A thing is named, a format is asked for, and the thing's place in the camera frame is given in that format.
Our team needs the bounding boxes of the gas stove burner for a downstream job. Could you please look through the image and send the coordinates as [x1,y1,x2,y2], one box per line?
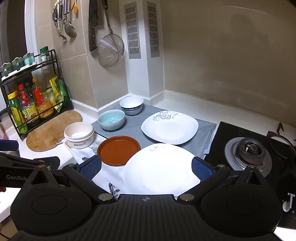
[203,121,296,230]

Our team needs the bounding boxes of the black white striped trivet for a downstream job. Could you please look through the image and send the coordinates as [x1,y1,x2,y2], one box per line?
[66,134,131,201]

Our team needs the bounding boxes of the white labelled container bowl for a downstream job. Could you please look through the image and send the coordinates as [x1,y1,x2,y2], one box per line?
[64,122,95,149]

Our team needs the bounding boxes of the white bowl blue pattern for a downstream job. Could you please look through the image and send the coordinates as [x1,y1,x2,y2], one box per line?
[119,95,144,116]

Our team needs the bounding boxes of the metal mesh strainer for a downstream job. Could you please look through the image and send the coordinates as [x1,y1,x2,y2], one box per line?
[97,0,125,67]

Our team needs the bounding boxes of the clear bottle red cap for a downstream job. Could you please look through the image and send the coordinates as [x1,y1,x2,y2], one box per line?
[18,84,39,121]

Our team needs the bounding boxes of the hanging ladles and utensils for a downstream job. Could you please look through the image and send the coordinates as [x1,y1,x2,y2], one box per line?
[52,0,67,40]

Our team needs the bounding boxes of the white spice jar tray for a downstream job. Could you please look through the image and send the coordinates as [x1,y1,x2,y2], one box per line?
[1,62,38,78]

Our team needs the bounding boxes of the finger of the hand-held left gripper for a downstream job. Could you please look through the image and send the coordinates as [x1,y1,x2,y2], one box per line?
[0,153,61,172]
[0,140,19,151]

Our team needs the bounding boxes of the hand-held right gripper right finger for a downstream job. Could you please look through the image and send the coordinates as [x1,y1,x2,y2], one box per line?
[177,157,269,202]

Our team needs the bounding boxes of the metal ladle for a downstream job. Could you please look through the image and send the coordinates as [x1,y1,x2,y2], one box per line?
[63,0,78,38]

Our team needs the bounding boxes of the teal glazed bowl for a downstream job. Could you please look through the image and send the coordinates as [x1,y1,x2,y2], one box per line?
[97,109,126,131]

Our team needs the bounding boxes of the cleaver knife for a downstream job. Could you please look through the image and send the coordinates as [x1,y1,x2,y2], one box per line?
[88,0,104,52]

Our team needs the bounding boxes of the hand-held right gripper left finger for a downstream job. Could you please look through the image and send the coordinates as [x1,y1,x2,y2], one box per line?
[22,155,117,202]

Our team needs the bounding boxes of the green cap seasoning bottle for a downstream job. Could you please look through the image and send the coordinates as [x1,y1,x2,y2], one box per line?
[39,46,50,63]

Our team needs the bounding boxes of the square white floral plate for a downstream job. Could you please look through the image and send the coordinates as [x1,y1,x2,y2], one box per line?
[141,111,199,145]

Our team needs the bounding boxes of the green snack packet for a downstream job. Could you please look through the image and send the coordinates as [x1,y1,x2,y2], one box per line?
[58,78,71,109]

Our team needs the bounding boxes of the green lidded spice jar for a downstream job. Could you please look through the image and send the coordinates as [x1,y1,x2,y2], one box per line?
[0,63,12,77]
[23,52,35,66]
[11,57,24,71]

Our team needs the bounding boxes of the black wire spice rack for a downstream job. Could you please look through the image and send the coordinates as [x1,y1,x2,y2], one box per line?
[0,49,73,141]

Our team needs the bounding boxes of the green bottle yellow cap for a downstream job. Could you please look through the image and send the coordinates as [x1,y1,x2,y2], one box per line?
[7,92,24,128]

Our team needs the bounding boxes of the orange sauce glass jar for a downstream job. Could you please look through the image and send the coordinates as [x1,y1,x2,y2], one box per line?
[37,89,55,119]

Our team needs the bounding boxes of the red label bottle yellow cap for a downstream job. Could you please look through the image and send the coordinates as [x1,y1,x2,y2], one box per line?
[31,77,46,107]

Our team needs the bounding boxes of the brown round plate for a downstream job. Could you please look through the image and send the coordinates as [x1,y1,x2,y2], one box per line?
[97,136,141,166]

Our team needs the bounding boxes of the wooden cutting board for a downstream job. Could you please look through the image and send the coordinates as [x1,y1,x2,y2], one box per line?
[26,110,83,152]

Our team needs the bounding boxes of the grey vent grille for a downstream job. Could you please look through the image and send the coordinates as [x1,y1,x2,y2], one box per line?
[124,2,142,59]
[147,1,160,58]

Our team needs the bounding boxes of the round white floral plate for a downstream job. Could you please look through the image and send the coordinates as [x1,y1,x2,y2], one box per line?
[122,143,201,195]

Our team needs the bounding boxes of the grey drying mat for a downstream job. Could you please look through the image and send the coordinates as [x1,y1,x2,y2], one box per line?
[91,101,217,161]

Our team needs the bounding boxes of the black pan support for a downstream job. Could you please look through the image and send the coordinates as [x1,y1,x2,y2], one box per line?
[266,122,296,161]

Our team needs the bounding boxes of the metal stove burner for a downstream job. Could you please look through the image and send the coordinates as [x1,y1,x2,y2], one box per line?
[225,137,273,172]

